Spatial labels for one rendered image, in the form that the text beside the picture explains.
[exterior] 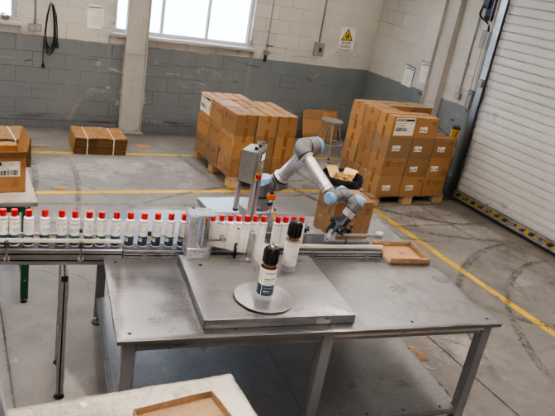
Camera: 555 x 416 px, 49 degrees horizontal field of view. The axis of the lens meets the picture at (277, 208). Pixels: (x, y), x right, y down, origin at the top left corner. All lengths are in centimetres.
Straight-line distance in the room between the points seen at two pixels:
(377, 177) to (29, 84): 461
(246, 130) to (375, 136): 156
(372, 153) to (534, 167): 189
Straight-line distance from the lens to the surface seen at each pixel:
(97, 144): 787
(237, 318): 297
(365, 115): 765
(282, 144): 735
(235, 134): 703
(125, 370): 295
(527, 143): 784
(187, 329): 293
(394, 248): 426
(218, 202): 445
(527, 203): 782
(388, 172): 746
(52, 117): 882
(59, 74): 870
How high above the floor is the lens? 243
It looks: 21 degrees down
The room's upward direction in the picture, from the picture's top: 10 degrees clockwise
